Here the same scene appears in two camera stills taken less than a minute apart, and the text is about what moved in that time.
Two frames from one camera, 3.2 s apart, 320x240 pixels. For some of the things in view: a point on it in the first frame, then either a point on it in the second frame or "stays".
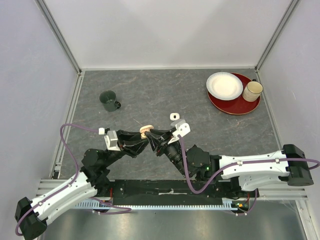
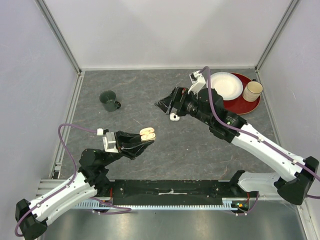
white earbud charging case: x=174 y=116 stays
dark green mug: x=108 y=98 stays
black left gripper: x=131 y=148 stays
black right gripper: x=159 y=145 to x=176 y=99
